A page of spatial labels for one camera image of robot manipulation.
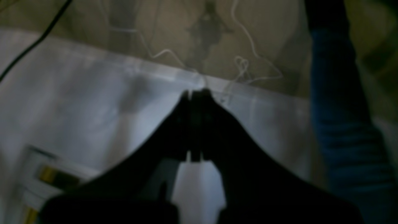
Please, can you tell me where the black cable upper left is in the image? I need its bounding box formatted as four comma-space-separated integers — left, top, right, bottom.
0, 0, 72, 83

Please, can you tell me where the grey cable on floor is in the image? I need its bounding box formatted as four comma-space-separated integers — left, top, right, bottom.
137, 0, 283, 94

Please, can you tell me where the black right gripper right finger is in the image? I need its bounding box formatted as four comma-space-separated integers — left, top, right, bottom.
190, 89, 364, 224

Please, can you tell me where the white box with gold strips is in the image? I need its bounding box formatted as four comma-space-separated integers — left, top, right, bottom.
17, 145, 99, 224

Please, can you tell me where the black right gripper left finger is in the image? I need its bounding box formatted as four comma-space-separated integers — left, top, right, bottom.
39, 91, 189, 224

